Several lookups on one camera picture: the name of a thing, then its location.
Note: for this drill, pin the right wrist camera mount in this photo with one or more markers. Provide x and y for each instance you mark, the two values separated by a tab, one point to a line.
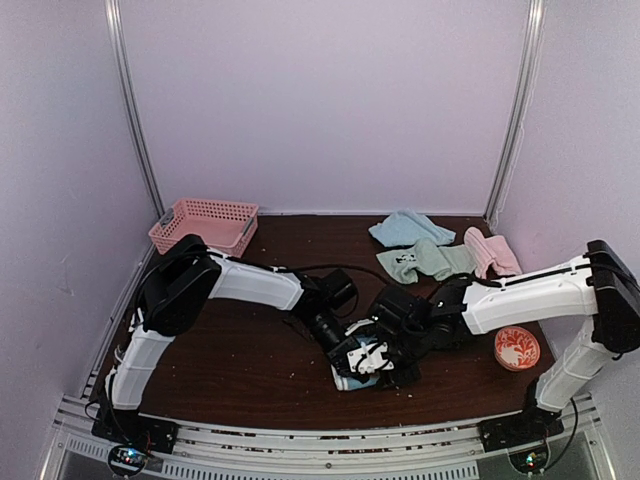
371	358

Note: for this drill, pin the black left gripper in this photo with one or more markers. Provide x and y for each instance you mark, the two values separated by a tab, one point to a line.
338	358

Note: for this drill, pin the pink perforated plastic basket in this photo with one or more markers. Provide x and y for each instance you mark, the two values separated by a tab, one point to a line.
225	226

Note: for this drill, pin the pale green terry towel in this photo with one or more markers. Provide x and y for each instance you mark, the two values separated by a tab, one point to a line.
405	266

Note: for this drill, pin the blue polka dot striped towel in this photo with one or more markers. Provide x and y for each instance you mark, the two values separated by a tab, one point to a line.
345	383

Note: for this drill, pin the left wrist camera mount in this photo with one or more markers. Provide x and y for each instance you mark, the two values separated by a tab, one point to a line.
357	325

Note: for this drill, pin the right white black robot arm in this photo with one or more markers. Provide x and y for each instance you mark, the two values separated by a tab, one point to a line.
596	285

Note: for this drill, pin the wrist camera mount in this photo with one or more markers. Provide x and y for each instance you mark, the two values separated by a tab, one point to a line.
371	358
357	325

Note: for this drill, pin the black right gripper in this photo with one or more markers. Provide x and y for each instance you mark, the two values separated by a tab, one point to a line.
410	377

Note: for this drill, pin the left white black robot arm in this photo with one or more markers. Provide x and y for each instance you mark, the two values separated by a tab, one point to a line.
172	295

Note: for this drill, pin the front aluminium rail base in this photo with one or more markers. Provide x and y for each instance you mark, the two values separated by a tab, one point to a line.
451	450

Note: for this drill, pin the light blue terry towel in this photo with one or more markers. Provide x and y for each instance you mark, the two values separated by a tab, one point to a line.
407	227

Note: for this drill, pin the aluminium frame post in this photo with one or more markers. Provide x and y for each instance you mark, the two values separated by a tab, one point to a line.
515	127
133	119

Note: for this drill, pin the left aluminium frame post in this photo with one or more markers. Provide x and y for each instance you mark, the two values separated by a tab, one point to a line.
133	119

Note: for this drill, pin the right aluminium frame post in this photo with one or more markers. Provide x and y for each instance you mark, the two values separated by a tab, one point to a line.
515	127

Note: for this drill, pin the pink cloth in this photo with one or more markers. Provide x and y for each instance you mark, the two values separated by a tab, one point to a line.
491	253

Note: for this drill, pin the orange patterned ceramic bowl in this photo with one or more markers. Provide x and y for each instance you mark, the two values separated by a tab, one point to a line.
516	349

